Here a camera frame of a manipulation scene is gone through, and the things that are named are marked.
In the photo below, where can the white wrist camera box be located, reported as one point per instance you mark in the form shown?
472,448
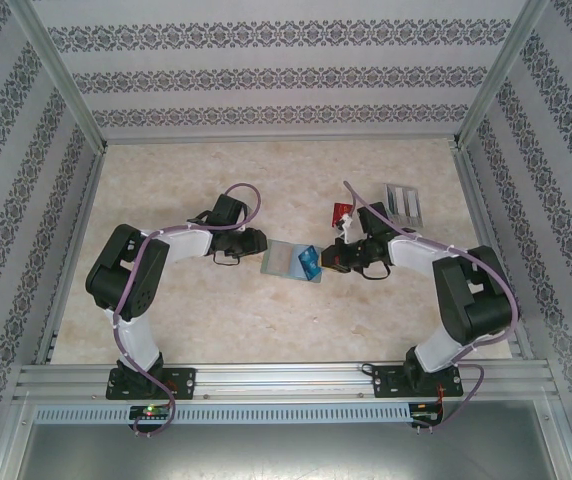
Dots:
247,224
347,227

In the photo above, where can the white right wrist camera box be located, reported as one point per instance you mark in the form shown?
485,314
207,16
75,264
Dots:
347,227

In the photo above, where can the blue credit card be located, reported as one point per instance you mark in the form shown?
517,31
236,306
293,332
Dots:
308,262

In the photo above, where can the grey metallic pieces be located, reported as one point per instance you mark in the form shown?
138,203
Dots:
405,204

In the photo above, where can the controller board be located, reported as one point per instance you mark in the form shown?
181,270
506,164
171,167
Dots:
148,412
426,415

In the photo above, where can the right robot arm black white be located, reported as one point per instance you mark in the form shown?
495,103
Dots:
476,300

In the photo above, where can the grey metal panel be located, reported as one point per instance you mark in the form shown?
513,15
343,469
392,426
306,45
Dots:
286,452

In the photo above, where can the aluminium frame post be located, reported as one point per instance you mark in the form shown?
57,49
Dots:
56,70
498,70

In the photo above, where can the red credit card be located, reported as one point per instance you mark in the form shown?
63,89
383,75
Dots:
341,212

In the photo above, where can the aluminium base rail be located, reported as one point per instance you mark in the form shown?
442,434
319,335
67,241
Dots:
286,380

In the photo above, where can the aluminium side rail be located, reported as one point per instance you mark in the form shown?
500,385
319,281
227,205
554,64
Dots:
476,200
73,250

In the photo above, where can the left controller board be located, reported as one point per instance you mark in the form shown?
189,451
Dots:
148,412

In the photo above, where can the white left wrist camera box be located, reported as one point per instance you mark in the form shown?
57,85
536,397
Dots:
247,224

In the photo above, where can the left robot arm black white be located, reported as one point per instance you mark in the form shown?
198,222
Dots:
126,270

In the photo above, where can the right controller board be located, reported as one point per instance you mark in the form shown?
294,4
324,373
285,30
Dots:
426,415

